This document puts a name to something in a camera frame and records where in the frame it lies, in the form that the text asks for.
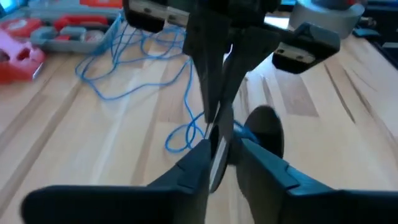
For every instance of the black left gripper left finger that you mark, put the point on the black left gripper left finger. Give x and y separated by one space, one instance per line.
124 205

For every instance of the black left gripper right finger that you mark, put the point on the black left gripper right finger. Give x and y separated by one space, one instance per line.
311 205

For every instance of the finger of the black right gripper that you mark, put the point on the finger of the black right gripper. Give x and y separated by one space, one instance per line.
248 56
208 62

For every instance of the small round tape roll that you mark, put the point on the small round tape roll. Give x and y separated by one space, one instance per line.
93 36

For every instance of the grey plastic tool case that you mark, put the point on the grey plastic tool case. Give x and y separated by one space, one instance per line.
74 46

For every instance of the red tape measure box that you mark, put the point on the red tape measure box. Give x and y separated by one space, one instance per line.
18 68

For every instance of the red tape measure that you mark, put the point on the red tape measure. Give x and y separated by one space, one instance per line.
18 27

